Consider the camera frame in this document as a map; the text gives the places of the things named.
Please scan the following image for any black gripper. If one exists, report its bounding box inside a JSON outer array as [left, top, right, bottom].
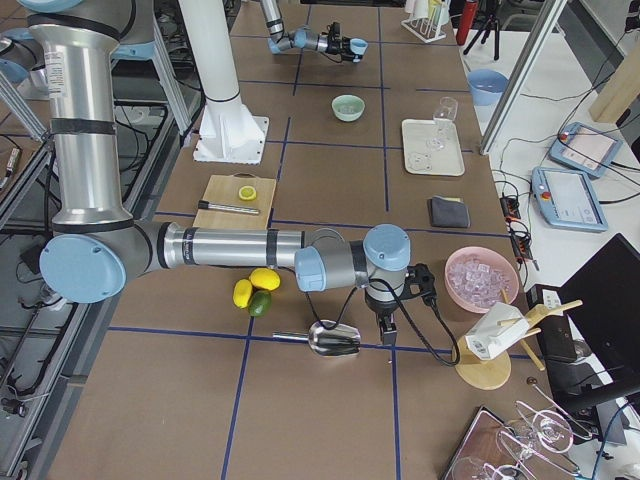
[[325, 21, 352, 61], [365, 293, 398, 325]]

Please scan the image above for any light blue plastic cup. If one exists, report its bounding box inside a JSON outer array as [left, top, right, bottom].
[[349, 38, 368, 63]]

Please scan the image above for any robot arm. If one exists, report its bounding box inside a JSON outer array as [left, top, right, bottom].
[[260, 0, 357, 63], [26, 1, 410, 321]]

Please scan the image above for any silver metal ice scoop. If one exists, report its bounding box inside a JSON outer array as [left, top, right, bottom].
[[272, 320, 361, 357]]

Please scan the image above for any mint green bowl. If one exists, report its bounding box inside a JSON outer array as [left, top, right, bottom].
[[331, 94, 365, 122]]

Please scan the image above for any pink bowl of ice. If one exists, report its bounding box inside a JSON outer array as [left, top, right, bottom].
[[444, 246, 520, 313]]

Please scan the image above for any blue bowl with fork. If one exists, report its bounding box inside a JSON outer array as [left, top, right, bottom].
[[467, 69, 509, 106]]

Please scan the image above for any round wooden stand base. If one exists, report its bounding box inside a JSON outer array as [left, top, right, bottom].
[[455, 340, 512, 391]]

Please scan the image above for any dark grey folded cloth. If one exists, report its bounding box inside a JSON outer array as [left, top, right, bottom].
[[427, 196, 471, 228]]

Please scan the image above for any yellow lemon back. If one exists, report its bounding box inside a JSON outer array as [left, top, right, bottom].
[[249, 267, 281, 291]]

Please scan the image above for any yellow lemon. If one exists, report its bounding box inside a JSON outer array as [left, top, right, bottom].
[[249, 267, 281, 291], [232, 279, 253, 309]]

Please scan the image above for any green lime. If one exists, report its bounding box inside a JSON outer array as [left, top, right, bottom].
[[247, 290, 272, 317]]

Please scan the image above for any clear wine glass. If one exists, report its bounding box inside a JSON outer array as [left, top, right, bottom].
[[426, 96, 458, 151]]

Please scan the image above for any red bottle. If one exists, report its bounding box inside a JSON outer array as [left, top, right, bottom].
[[456, 0, 478, 46]]

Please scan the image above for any cream serving tray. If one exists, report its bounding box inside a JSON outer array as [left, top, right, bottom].
[[401, 119, 465, 177]]

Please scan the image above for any yellow lemon front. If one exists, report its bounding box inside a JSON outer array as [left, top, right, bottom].
[[232, 279, 253, 309]]

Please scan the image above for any black tripod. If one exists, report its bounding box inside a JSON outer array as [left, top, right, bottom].
[[462, 0, 501, 61]]

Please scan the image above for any lemon half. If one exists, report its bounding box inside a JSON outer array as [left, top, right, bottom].
[[238, 185, 258, 202]]

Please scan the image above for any near blue teach pendant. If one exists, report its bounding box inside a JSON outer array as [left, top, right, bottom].
[[531, 167, 608, 233]]

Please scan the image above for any blue teach pendant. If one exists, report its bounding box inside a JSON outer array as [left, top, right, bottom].
[[531, 167, 608, 233], [549, 122, 622, 179]]

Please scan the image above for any far blue teach pendant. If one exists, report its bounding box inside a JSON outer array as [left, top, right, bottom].
[[549, 122, 622, 179]]

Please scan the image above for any wooden block upright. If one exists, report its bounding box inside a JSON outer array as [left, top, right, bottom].
[[589, 44, 640, 123]]

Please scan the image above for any white wire cup rack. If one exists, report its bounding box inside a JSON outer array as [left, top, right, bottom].
[[401, 0, 450, 44]]

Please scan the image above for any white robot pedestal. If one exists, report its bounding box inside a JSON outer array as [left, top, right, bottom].
[[179, 0, 269, 165]]

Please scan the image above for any black handled knife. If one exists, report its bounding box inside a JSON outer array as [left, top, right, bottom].
[[197, 200, 260, 216]]

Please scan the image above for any aluminium frame post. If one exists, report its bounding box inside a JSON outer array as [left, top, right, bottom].
[[479, 0, 568, 155]]

